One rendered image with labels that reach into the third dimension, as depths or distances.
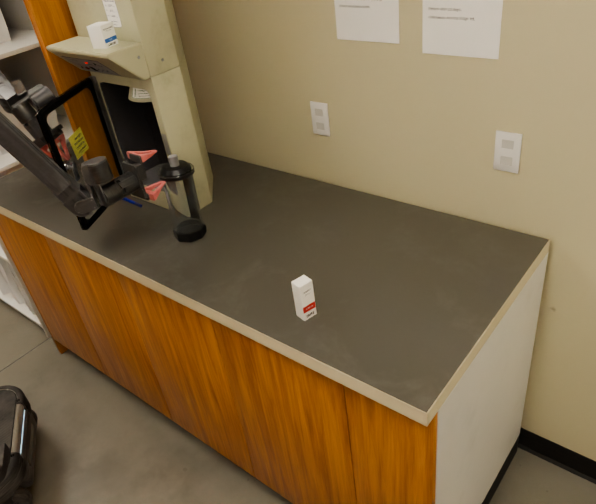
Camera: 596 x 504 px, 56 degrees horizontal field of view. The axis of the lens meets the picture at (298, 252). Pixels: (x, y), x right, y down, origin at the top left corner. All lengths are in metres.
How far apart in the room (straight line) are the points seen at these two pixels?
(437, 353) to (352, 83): 0.89
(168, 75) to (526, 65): 0.99
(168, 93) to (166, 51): 0.12
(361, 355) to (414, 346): 0.12
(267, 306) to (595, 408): 1.13
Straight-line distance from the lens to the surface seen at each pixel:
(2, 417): 2.56
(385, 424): 1.35
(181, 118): 1.83
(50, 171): 1.56
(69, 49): 1.82
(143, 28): 1.72
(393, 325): 1.36
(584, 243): 1.69
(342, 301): 1.44
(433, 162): 1.75
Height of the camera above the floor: 1.86
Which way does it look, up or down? 34 degrees down
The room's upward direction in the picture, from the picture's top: 9 degrees counter-clockwise
